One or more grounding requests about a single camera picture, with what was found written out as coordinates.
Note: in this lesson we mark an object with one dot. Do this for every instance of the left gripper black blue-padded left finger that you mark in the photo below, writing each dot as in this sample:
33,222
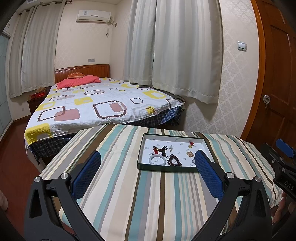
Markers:
41,218

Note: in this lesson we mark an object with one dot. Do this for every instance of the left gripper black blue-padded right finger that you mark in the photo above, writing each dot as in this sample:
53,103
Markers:
253,219

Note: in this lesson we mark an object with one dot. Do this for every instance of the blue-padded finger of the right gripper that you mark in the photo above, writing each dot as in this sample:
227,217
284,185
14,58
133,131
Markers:
285,148

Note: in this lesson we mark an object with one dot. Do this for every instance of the pale jade bangle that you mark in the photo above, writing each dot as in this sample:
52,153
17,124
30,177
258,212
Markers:
157,159

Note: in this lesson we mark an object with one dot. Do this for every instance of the green jewelry tray box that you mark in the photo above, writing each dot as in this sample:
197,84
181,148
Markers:
180,160

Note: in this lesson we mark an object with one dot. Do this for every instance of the person's right hand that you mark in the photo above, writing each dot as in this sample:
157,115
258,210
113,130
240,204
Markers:
276,211

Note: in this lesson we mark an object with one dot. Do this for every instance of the wooden door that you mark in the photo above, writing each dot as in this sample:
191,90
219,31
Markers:
276,78

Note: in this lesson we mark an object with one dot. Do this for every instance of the silver door lock knob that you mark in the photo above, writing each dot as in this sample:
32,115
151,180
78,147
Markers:
266,100

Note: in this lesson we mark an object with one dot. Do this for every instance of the striped tablecloth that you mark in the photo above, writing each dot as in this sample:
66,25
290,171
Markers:
124,203

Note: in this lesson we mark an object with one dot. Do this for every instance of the dark wooden nightstand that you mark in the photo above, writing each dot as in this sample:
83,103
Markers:
35,100

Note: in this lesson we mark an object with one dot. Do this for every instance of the patterned white bed quilt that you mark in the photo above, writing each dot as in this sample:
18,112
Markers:
69,110

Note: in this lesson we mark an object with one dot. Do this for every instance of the red pillow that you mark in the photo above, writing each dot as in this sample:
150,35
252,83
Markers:
72,82

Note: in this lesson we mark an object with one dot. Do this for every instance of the orange patterned cushion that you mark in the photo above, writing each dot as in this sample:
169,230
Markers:
75,75

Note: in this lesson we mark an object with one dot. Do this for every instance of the beige right curtain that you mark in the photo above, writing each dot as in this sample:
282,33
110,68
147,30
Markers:
188,49

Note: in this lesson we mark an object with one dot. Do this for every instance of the beige curtain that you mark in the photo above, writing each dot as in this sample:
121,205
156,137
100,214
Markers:
33,48
139,56
188,49

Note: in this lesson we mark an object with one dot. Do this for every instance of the wooden headboard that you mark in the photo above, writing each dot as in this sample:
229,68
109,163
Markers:
101,70

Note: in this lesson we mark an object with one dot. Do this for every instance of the beige left curtain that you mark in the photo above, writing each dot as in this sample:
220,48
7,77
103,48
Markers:
33,48

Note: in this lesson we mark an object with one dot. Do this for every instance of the beige middle curtain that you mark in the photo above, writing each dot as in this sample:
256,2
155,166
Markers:
139,56

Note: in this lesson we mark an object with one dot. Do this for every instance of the white air conditioner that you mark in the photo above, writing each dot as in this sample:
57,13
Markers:
93,16

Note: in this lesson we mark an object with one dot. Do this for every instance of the white light switch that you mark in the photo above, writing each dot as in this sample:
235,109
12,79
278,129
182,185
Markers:
241,46

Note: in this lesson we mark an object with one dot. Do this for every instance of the wall power outlet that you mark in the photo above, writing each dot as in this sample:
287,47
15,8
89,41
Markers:
91,60

